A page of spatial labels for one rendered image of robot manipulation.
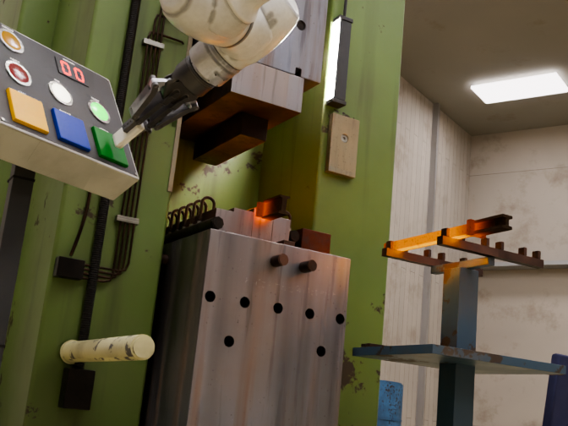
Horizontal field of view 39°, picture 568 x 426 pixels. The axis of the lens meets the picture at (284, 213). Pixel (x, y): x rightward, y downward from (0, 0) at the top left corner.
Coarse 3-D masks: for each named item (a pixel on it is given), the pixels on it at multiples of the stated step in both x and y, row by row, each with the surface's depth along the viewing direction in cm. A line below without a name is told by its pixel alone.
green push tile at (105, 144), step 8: (96, 128) 159; (96, 136) 158; (104, 136) 160; (96, 144) 157; (104, 144) 158; (112, 144) 161; (104, 152) 157; (112, 152) 159; (120, 152) 161; (112, 160) 158; (120, 160) 160
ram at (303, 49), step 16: (304, 0) 211; (320, 0) 214; (304, 16) 210; (320, 16) 213; (304, 32) 209; (320, 32) 212; (288, 48) 206; (304, 48) 208; (320, 48) 211; (272, 64) 202; (288, 64) 205; (304, 64) 208; (320, 64) 210; (304, 80) 208
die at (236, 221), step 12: (204, 216) 193; (228, 216) 189; (240, 216) 191; (252, 216) 192; (168, 228) 212; (180, 228) 205; (228, 228) 189; (240, 228) 190; (252, 228) 192; (264, 228) 194; (276, 228) 195; (288, 228) 197; (276, 240) 195; (288, 240) 196
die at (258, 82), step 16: (256, 64) 200; (240, 80) 197; (256, 80) 199; (272, 80) 202; (288, 80) 204; (208, 96) 207; (224, 96) 199; (240, 96) 198; (256, 96) 199; (272, 96) 201; (288, 96) 203; (192, 112) 215; (208, 112) 211; (224, 112) 209; (240, 112) 208; (256, 112) 207; (272, 112) 206; (288, 112) 205; (192, 128) 224; (208, 128) 223
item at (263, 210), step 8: (264, 200) 192; (272, 200) 190; (280, 200) 187; (256, 208) 193; (264, 208) 193; (272, 208) 189; (280, 208) 186; (264, 216) 191; (272, 216) 189; (280, 216) 189
